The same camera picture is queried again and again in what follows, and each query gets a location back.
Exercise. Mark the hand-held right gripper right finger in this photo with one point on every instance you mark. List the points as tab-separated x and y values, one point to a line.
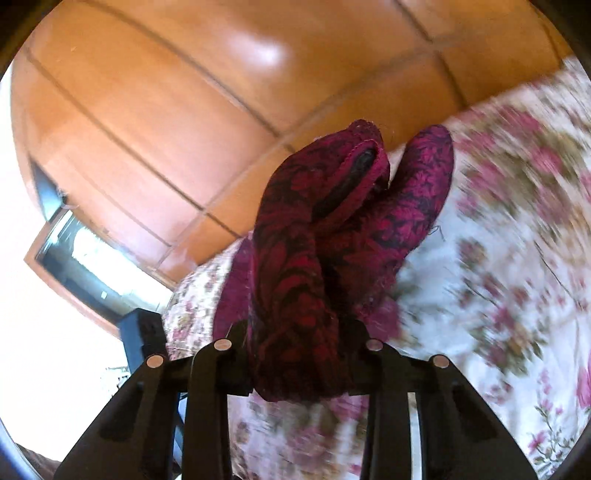
385	374

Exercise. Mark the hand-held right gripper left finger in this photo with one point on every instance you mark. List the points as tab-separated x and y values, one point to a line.
210	374

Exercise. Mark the maroon floral knit shirt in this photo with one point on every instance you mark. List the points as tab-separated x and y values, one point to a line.
323	258

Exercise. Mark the wooden framed window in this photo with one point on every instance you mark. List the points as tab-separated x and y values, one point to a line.
74	261

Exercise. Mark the floral bed sheet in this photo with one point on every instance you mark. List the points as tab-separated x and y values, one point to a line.
508	240

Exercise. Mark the wooden panelled headboard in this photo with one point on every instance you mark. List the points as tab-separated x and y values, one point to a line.
161	101

